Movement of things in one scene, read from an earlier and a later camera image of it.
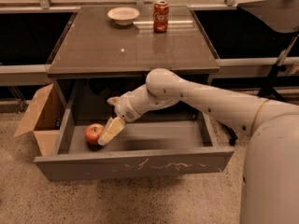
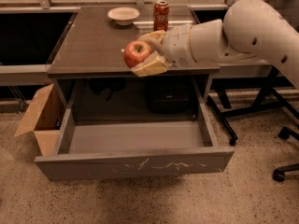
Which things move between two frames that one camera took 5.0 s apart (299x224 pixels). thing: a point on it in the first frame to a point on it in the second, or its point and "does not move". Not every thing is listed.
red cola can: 161,14 does not move
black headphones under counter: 110,87 does not move
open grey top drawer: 170,146 does not move
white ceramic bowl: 123,15 does not move
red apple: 92,133 to 135,51
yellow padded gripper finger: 115,125 to 155,64
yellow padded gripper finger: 118,102 to 154,37
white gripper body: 123,107 to 176,45
